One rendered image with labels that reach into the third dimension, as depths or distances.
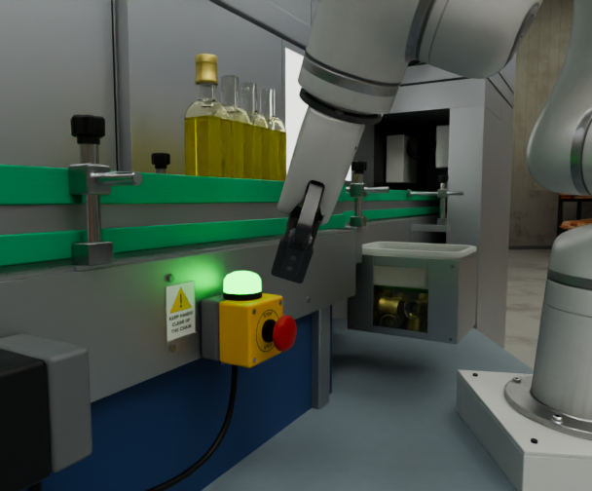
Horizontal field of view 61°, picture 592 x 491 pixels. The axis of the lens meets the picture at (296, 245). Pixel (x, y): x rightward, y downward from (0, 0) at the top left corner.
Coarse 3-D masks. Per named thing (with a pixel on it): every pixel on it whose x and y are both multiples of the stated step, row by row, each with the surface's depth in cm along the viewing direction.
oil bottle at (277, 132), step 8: (272, 120) 92; (280, 120) 95; (272, 128) 92; (280, 128) 94; (272, 136) 92; (280, 136) 94; (272, 144) 92; (280, 144) 94; (272, 152) 92; (280, 152) 94; (272, 160) 92; (280, 160) 95; (272, 168) 92; (280, 168) 95; (272, 176) 93; (280, 176) 95
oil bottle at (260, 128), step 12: (252, 120) 87; (264, 120) 90; (252, 132) 87; (264, 132) 90; (252, 144) 87; (264, 144) 90; (252, 156) 87; (264, 156) 90; (252, 168) 88; (264, 168) 90
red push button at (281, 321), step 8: (280, 320) 55; (288, 320) 55; (272, 328) 56; (280, 328) 54; (288, 328) 55; (296, 328) 57; (272, 336) 56; (280, 336) 54; (288, 336) 55; (280, 344) 54; (288, 344) 55
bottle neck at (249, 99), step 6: (246, 84) 88; (252, 84) 88; (246, 90) 88; (252, 90) 89; (246, 96) 88; (252, 96) 89; (246, 102) 89; (252, 102) 89; (246, 108) 89; (252, 108) 89
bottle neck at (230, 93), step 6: (222, 78) 84; (228, 78) 83; (234, 78) 83; (222, 84) 84; (228, 84) 83; (234, 84) 83; (222, 90) 84; (228, 90) 83; (234, 90) 84; (222, 96) 84; (228, 96) 83; (234, 96) 84; (222, 102) 84; (228, 102) 84; (234, 102) 84
